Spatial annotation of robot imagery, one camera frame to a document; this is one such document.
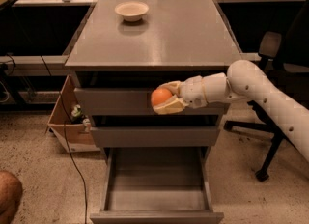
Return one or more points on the grey bottom drawer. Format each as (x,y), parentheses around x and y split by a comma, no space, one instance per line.
(156,186)

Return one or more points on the grey drawer cabinet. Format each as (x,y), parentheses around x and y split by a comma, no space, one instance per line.
(175,40)

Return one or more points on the black office chair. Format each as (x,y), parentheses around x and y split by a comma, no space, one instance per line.
(290,48)

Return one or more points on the orange fruit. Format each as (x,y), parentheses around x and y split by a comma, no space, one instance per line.
(160,95)

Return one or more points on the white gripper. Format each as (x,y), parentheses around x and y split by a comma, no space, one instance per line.
(192,92)

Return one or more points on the white bowl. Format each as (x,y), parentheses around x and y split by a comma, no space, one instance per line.
(131,11)

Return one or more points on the grey drawer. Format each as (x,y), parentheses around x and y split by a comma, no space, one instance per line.
(156,186)
(114,101)
(154,136)

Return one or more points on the grey top drawer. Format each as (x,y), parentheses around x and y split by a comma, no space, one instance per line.
(114,101)

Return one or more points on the grey middle drawer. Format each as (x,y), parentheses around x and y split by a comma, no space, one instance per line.
(154,136)

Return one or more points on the green white item in box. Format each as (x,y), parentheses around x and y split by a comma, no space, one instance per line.
(76,113)

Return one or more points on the person knee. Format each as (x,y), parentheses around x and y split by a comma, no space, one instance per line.
(10,196)

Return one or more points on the cardboard box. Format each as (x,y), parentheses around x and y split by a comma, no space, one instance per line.
(73,136)

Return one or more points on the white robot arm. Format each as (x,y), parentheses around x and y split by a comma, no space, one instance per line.
(243,79)

